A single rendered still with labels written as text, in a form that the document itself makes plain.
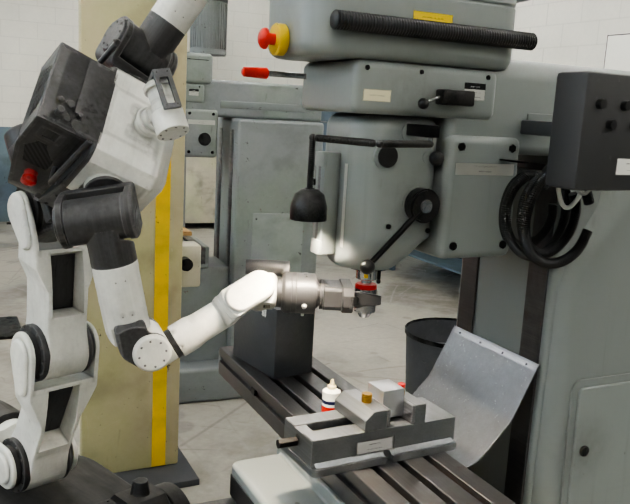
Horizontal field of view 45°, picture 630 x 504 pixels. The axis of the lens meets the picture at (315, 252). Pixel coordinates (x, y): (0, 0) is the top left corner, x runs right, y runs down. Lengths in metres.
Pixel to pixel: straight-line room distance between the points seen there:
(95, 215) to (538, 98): 0.94
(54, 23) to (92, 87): 8.89
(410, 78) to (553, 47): 6.00
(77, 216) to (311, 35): 0.55
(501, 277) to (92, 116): 0.99
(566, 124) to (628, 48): 5.41
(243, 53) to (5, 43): 3.11
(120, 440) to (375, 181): 2.25
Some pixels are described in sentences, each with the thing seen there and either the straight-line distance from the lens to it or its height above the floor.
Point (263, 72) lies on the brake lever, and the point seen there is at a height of 1.70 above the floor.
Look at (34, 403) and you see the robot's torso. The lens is 1.98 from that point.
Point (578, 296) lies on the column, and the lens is 1.77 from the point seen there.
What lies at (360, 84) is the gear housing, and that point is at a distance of 1.45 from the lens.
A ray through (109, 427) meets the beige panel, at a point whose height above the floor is 0.25.
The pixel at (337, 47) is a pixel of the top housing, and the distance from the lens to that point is 1.42.
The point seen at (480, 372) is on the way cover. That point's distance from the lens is 1.90.
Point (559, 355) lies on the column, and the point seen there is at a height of 1.13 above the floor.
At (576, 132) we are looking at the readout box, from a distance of 1.45.
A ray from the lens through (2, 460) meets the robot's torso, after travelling 2.16.
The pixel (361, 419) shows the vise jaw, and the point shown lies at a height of 1.03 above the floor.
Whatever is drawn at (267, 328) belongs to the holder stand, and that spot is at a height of 1.07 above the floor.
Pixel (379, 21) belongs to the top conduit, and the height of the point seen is 1.79.
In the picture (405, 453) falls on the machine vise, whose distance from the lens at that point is 1.61.
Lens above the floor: 1.63
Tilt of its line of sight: 11 degrees down
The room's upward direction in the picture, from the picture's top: 3 degrees clockwise
